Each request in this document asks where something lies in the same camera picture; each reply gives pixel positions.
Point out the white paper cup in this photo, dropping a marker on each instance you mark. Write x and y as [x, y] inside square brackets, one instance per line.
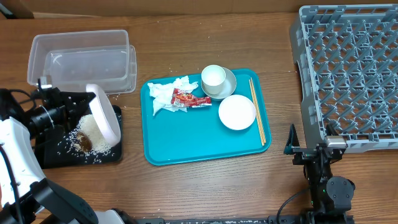
[213, 76]

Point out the right wooden chopstick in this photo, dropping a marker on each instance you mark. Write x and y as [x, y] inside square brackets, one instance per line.
[259, 112]

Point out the left wooden chopstick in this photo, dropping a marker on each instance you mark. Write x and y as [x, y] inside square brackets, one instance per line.
[258, 116]

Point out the large white plate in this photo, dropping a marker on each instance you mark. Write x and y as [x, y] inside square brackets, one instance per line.
[104, 115]

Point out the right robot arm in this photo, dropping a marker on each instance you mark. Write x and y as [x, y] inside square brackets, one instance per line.
[330, 195]

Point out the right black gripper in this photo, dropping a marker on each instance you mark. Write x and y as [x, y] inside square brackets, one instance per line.
[303, 154]

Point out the white rice pile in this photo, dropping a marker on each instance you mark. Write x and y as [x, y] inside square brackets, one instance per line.
[66, 154]

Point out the red snack wrapper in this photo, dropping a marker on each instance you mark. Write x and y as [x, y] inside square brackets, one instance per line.
[182, 99]

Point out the brown food scrap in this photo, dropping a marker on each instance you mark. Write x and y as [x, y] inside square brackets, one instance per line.
[83, 142]

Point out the small white plate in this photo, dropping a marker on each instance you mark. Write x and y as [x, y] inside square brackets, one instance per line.
[237, 112]

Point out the grey dishwasher rack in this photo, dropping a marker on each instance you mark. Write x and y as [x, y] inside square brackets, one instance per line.
[347, 61]

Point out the teal serving tray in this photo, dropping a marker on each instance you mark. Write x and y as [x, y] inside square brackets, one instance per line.
[198, 134]

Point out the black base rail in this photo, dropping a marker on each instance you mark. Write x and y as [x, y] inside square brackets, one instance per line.
[233, 221]

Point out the wooden chopstick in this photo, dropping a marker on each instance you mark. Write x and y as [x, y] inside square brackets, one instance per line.
[259, 112]
[258, 116]

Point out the black plastic tray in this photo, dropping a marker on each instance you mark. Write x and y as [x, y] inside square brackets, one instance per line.
[45, 145]

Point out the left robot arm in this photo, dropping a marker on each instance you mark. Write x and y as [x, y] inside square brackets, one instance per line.
[25, 190]

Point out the grey shallow bowl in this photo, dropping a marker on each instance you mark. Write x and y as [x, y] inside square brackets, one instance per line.
[228, 86]

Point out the clear plastic bin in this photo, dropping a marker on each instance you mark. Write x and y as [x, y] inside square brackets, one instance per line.
[71, 60]

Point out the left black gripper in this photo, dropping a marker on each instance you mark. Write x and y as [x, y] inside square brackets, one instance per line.
[67, 102]

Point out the white napkin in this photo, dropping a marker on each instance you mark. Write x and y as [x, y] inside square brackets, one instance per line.
[162, 94]

